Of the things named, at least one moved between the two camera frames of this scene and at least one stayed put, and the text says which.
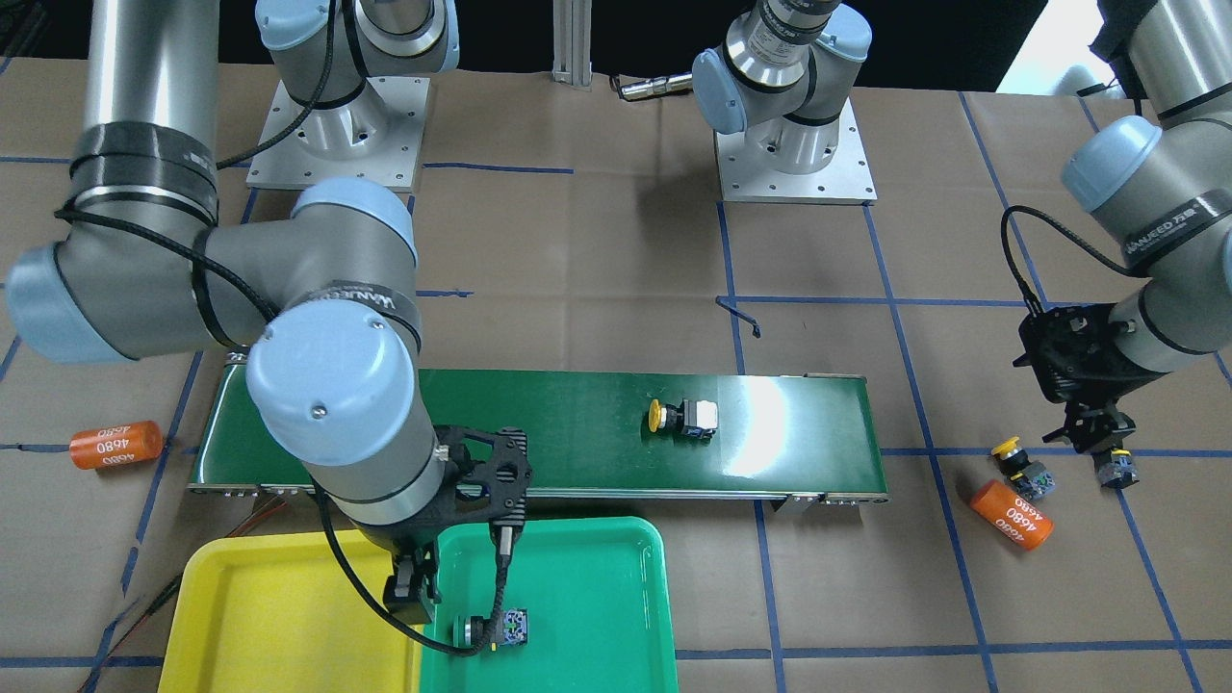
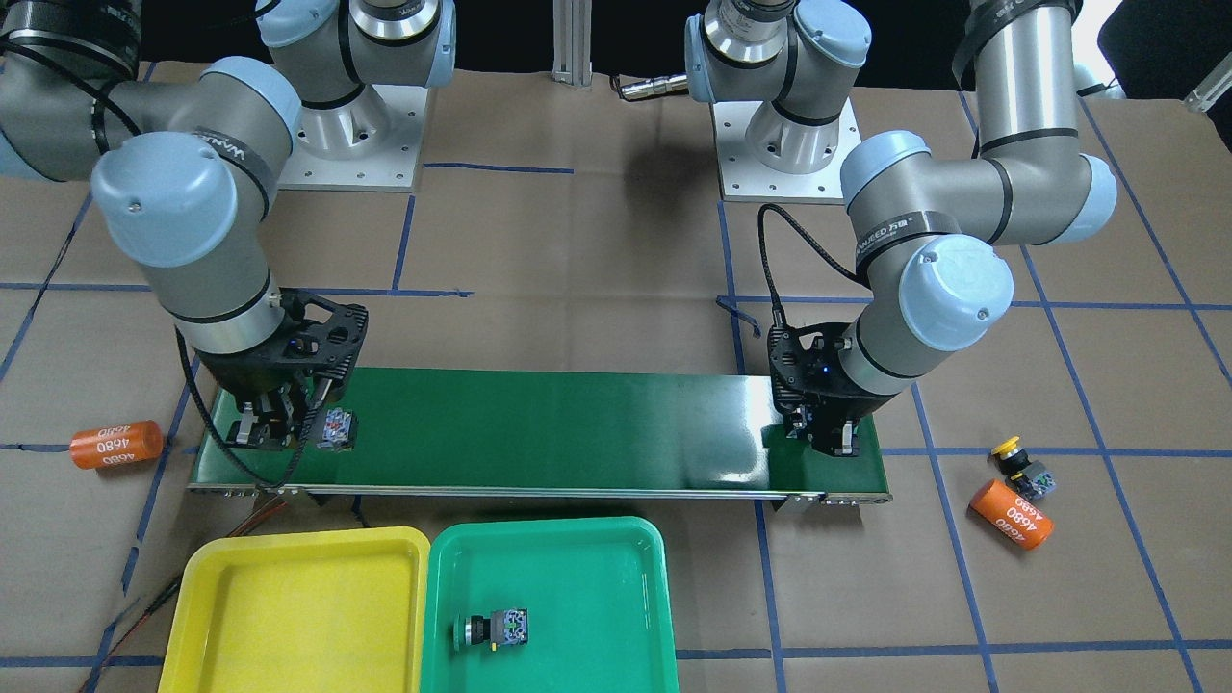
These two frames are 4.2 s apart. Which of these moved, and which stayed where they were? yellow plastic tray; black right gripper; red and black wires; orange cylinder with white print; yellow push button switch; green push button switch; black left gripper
Moved: black right gripper; black left gripper
Stayed: yellow push button switch; green push button switch; orange cylinder with white print; yellow plastic tray; red and black wires
